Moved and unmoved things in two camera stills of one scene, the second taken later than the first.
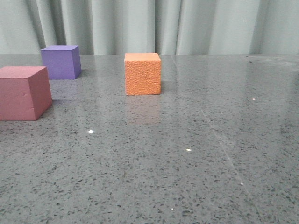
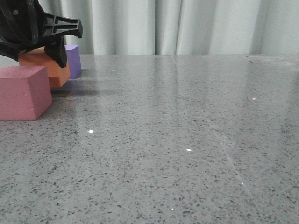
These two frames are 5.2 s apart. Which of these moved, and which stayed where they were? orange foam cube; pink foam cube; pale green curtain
Moved: orange foam cube
Stayed: pink foam cube; pale green curtain
